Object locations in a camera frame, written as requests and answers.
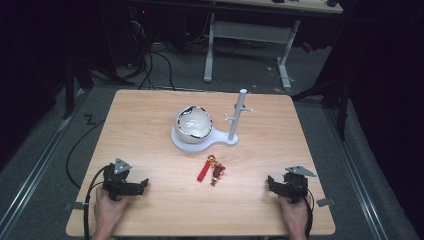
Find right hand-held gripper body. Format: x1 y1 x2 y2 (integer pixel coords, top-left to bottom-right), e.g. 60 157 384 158
275 165 318 205

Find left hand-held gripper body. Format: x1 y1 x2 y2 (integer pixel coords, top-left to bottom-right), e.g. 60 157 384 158
102 157 142 202

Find person's left hand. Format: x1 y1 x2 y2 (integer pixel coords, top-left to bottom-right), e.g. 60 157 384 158
93 185 132 231

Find person's right hand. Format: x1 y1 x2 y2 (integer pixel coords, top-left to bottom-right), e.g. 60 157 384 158
277 194 313 232

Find grey tape tab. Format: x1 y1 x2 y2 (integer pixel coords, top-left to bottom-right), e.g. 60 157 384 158
63 201 88 211
316 197 336 208

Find white glossy bowl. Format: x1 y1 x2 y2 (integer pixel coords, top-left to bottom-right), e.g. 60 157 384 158
174 105 214 145

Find black tripod legs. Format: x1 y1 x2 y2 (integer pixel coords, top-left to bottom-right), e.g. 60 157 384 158
291 76 352 141

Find black stand legs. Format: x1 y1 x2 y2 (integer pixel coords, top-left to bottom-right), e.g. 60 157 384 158
61 56 96 120

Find white-framed desk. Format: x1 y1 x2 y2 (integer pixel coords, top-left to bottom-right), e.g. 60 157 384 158
203 0 344 90

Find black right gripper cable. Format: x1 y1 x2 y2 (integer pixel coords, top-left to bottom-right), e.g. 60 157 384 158
295 181 315 240

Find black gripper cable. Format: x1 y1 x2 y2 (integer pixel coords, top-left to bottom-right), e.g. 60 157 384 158
83 166 107 240
295 181 315 240

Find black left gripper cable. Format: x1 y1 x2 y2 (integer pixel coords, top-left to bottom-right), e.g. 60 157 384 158
83 166 107 240

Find black floor cable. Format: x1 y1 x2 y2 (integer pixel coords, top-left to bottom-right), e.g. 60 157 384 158
65 119 106 190

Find red keychain with charm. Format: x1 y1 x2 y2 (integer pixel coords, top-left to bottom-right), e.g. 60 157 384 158
196 154 227 187

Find metal floor rail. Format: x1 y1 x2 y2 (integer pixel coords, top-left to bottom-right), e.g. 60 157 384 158
0 89 88 233
324 108 389 240

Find white stand with post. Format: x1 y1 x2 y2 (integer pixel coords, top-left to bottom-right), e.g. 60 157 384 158
170 88 254 153

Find bundle of black cables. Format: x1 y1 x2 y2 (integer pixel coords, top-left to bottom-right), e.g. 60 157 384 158
123 19 177 92

